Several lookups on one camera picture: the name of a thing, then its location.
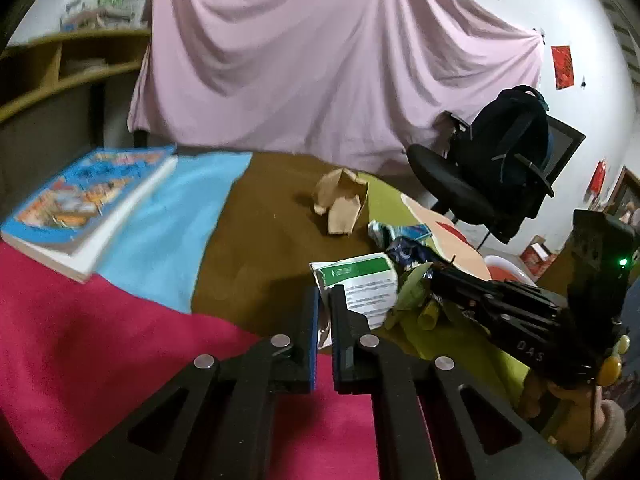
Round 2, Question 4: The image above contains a wooden shelf unit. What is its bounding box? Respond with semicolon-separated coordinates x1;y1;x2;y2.
0;29;151;214

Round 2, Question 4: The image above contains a black office chair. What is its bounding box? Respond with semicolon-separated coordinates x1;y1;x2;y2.
407;117;586;244

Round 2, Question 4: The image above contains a red paper wall poster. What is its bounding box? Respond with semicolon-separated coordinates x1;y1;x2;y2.
551;46;575;90

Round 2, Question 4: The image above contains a blue patterned wrapper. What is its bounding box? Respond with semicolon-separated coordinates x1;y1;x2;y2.
384;236;451;276

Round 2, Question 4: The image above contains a green snack wrapper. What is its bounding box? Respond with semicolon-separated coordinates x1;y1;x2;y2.
367;220;433;250

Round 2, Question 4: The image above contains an orange bucket white rim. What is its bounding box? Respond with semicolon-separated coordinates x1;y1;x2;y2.
484;255;535;286

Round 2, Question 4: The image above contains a dark blue backpack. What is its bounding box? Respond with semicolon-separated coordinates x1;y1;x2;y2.
464;84;557;241

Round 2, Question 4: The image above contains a crumpled brown paper bag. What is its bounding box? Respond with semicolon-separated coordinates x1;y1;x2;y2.
312;168;369;235

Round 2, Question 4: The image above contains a cardboard box on floor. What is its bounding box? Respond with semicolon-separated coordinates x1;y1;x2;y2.
520;235;556;278

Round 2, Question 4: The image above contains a person's right hand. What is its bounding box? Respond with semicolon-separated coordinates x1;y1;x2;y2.
518;372;627;463

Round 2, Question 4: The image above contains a green white paper leaflet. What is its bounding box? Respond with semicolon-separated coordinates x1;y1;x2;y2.
309;252;398;350

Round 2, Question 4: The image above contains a red hanging decoration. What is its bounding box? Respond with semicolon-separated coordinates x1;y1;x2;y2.
588;159;606;196

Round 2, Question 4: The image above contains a colourful patchwork blanket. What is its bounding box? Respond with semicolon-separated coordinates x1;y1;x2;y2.
0;145;532;480

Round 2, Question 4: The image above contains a stack of books on shelf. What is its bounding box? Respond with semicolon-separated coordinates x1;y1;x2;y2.
60;0;148;32

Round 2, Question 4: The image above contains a pink hanging sheet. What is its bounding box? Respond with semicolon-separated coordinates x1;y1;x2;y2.
128;0;541;174

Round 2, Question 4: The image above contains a yellow cylinder tube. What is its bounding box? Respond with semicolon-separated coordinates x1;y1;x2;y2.
416;299;440;332

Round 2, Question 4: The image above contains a blue illustrated book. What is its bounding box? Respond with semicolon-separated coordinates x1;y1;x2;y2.
1;145;178;283

